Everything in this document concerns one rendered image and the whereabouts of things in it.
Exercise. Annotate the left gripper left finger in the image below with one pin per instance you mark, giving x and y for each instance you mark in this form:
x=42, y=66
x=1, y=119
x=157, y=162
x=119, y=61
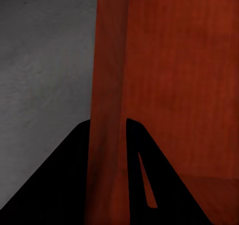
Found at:
x=56, y=193

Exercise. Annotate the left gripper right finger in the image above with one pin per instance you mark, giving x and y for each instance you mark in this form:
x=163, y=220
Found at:
x=176, y=205

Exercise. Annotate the storage box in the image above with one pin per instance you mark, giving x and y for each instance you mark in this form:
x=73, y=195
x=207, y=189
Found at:
x=172, y=65

